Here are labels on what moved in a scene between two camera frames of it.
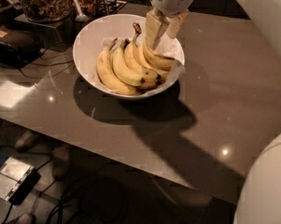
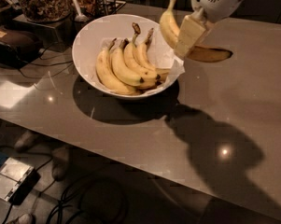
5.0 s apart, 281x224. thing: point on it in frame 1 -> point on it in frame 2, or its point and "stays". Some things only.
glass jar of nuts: x=47 y=3 stays
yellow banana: x=107 y=74 stays
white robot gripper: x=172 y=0 -> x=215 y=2
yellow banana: x=164 y=63 -> x=171 y=32
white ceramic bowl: x=113 y=58 stays
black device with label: x=14 y=49 stays
